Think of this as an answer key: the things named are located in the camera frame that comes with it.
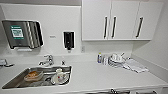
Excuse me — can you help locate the small blue white bottle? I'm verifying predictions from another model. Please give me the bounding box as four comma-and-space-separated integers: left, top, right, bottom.
96, 52, 103, 65

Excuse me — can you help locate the dish rack with items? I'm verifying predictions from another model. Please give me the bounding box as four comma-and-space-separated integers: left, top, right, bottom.
0, 59, 15, 68

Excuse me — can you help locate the white wall outlet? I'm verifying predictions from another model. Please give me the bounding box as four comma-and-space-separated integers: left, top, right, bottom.
80, 45, 86, 54

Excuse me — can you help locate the stack of white dishes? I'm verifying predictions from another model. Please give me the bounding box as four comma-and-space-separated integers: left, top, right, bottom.
106, 53, 126, 68

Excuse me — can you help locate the white three-door wall cabinet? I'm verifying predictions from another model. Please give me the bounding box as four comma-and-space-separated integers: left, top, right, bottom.
81, 0, 164, 42

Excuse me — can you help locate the white cloth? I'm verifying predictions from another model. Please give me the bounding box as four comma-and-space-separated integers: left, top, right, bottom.
122, 58, 150, 74

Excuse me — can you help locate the chrome faucet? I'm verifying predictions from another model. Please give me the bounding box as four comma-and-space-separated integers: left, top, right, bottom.
38, 54, 55, 67

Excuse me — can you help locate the stainless steel sink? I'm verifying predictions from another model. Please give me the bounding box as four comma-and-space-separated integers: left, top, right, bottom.
1, 64, 73, 90

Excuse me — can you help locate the white cup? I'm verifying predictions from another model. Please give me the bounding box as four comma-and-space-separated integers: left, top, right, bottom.
52, 68, 67, 85

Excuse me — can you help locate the black soap dispenser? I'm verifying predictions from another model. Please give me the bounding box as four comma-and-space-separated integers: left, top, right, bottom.
63, 30, 76, 51

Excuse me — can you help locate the steel paper towel dispenser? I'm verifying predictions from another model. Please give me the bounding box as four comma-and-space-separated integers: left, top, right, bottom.
1, 19, 45, 50

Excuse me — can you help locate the orange bowl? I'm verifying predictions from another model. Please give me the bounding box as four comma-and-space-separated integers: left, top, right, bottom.
23, 70, 45, 82

